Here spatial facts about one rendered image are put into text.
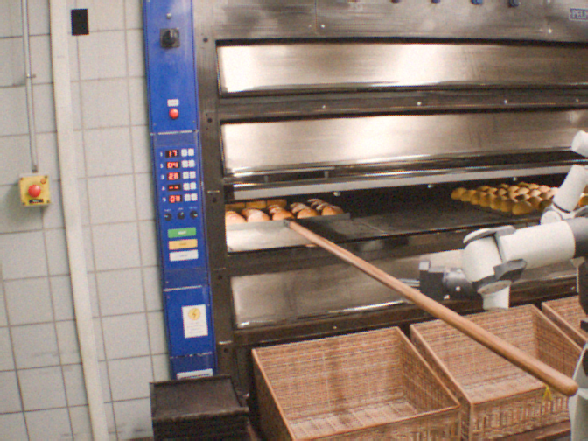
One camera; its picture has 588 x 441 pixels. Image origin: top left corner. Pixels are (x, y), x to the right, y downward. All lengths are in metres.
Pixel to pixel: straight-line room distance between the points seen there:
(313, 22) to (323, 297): 0.95
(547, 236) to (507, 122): 1.19
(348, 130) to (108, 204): 0.84
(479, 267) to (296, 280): 1.00
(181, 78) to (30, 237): 0.70
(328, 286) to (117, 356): 0.77
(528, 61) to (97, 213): 1.68
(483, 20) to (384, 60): 0.45
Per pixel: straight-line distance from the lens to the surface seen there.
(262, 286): 2.32
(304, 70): 2.27
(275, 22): 2.28
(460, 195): 3.33
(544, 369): 1.22
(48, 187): 2.11
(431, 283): 1.76
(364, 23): 2.38
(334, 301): 2.38
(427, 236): 2.49
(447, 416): 2.15
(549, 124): 2.76
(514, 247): 1.47
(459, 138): 2.51
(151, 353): 2.31
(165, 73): 2.15
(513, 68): 2.64
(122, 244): 2.21
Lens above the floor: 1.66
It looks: 10 degrees down
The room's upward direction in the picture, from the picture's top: 3 degrees counter-clockwise
